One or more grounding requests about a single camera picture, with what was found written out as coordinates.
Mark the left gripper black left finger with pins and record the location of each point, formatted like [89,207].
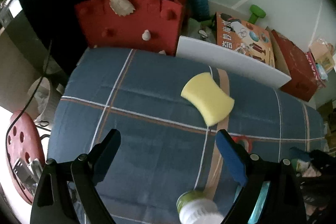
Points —
[52,201]

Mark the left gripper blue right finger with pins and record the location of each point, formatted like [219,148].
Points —
[284,202]

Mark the teal wet wipes pack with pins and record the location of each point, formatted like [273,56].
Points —
[258,207]

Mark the smartphone in clear case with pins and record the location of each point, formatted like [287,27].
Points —
[28,174]

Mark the dark red scrunchie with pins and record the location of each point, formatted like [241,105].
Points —
[244,141]

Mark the red stool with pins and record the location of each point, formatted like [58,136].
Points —
[23,142]

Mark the white cap jar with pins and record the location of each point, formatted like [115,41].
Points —
[194,208]

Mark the yellow sponge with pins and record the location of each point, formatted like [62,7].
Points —
[213,104]

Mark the red cardboard box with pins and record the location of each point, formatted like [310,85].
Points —
[292,61]

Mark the blue plaid tablecloth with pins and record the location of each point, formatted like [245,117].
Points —
[166,148]

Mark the red patterned box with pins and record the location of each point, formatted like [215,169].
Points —
[320,82]

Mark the beige gift bag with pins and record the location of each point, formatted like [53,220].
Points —
[322,52]

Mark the white foam board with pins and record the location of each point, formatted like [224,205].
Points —
[228,60]

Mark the orange toy box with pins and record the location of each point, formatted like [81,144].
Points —
[245,38]

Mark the green dumbbell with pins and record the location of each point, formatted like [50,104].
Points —
[256,13]

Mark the red felt handbag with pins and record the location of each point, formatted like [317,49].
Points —
[149,25]

